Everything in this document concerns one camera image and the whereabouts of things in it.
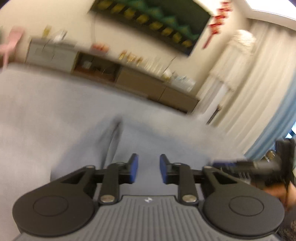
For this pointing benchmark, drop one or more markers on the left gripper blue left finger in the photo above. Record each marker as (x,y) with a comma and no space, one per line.
(131,169)

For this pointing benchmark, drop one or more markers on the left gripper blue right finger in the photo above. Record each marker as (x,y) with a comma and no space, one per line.
(166,168)

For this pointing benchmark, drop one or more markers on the grey garment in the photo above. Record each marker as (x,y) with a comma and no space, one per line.
(115,140)

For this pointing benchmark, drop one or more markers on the clear storage box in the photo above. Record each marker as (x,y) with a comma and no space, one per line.
(183,82)

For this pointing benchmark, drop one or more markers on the grey bed cover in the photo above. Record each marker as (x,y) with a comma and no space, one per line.
(43,114)

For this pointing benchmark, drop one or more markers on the white curtain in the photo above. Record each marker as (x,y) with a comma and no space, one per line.
(246,85)

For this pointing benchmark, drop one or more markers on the red fruit plate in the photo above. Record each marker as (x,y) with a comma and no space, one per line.
(99,48)

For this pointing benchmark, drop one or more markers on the long grey TV cabinet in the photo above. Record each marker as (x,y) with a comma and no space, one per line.
(105,69)

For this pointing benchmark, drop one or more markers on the red hanging knot ornament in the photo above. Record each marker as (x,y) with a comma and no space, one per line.
(218,20)

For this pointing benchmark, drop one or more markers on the pink plastic chair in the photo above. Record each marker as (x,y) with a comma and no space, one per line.
(10,45)

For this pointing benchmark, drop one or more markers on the dark wall painting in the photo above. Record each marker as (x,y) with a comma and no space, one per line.
(177,23)

